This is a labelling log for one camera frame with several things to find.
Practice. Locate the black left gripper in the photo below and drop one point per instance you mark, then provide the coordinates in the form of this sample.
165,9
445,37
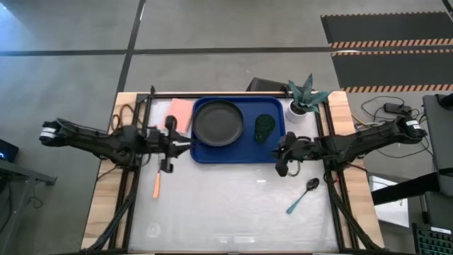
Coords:
159,141

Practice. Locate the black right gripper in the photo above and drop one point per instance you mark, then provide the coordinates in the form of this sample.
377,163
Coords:
301,148

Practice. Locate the dark grey round plate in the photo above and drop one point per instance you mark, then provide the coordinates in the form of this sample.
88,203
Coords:
217,123

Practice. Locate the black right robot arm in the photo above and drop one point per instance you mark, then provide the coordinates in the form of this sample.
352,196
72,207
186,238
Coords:
361,141

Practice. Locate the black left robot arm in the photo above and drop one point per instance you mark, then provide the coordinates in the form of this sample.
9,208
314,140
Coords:
106,141

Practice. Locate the blue plastic tray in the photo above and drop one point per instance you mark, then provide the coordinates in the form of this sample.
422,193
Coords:
244,152

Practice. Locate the pink notepad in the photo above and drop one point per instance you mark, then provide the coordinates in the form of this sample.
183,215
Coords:
182,111

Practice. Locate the white plant pot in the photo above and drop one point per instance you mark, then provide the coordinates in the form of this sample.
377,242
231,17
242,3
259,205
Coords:
294,116

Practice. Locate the green spiky plant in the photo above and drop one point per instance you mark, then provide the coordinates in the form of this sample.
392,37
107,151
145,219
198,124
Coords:
306,95

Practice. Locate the black box behind table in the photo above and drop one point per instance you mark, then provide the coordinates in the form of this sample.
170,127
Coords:
265,85

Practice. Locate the white table mat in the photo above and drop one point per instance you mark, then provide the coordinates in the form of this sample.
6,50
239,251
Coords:
230,205

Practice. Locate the white box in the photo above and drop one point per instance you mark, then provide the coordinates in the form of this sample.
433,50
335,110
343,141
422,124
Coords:
389,209

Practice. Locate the black power adapter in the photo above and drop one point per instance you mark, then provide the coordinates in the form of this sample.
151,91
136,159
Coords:
396,108

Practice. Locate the black hazard striped floor mat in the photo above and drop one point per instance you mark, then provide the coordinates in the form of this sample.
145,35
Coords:
393,69
385,26

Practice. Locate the grey side desk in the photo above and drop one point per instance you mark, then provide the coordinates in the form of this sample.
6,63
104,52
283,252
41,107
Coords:
440,141

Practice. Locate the grey metal desk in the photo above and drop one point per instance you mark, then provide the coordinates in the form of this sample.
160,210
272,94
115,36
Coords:
21,177

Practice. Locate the dark device with blue light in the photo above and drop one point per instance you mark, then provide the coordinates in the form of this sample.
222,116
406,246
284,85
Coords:
7,150

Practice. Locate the backlit keyboard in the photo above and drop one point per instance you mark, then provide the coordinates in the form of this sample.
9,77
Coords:
433,242

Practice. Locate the black aluminium table frame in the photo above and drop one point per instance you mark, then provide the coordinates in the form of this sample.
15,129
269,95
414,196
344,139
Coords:
332,198

